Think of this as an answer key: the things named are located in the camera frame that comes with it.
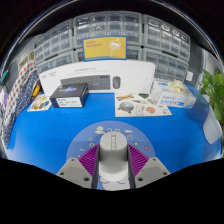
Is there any colourful food sticker sheet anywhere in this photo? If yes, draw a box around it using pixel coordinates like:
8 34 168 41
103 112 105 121
27 94 53 112

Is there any white woven basket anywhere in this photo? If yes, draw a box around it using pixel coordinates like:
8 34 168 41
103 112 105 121
18 53 34 72

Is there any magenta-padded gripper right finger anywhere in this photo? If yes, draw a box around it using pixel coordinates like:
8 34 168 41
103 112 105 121
127 143 172 190

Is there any potted green plant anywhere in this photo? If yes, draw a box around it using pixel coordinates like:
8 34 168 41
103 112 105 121
199 69 224 146

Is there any yellow and blue box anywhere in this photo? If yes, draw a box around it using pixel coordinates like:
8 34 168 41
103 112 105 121
82 35 128 62

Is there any white computer mouse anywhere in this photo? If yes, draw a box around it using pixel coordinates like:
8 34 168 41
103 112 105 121
98 131 129 183

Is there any long white keyboard box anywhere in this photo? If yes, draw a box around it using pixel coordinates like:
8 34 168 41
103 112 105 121
38 59 157 98

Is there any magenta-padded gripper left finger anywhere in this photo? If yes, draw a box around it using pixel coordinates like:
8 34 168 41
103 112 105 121
55 143 101 191

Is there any teal plastic holder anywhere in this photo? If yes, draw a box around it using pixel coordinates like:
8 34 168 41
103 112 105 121
0 69 9 83

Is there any yellow plastic tool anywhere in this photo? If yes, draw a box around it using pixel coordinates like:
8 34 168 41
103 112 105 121
32 84 41 98

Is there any small black box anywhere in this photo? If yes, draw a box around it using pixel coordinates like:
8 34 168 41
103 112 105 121
49 83 90 109

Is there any white blue tissue box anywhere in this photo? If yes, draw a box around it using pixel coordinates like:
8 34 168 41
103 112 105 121
151 78 198 109

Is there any cartoon sticker sheet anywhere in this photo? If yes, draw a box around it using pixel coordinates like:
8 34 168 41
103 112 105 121
114 92 173 118

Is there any red blue checked cloth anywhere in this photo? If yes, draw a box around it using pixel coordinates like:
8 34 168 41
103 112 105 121
7 59 38 118

